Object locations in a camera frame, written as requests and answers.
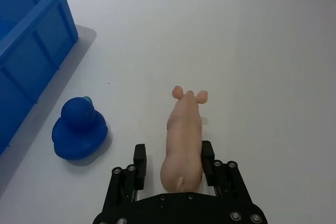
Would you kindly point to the blue rubber duck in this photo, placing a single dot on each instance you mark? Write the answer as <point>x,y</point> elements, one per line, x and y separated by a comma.
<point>78,129</point>

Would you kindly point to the pink toy pig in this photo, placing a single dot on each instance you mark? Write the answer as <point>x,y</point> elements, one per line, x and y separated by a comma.
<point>183,142</point>

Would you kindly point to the blue plastic bin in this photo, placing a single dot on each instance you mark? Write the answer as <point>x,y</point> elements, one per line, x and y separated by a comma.
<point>30,51</point>

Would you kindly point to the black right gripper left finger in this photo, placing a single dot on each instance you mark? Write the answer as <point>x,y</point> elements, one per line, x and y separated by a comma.
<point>126,182</point>

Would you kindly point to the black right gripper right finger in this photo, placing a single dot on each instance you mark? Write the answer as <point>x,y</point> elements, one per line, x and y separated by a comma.
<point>225,179</point>

